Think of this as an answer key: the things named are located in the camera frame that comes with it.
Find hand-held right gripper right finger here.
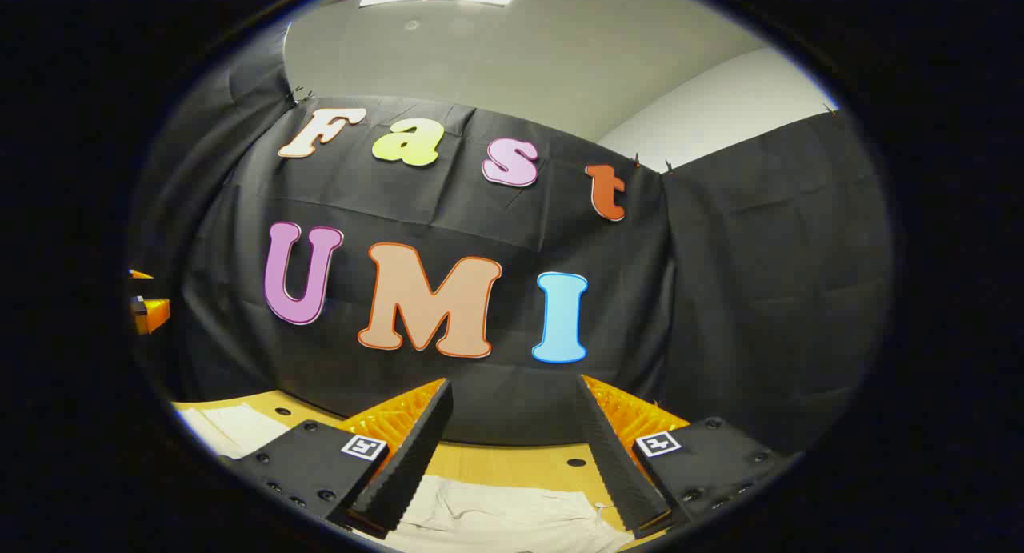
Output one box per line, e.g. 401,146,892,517
576,374,803,539

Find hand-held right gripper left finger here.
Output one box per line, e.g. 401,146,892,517
226,378,454,539

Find cream white jeans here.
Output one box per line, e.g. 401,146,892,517
180,403,637,553

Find black backdrop cloth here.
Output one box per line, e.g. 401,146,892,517
128,25,895,458

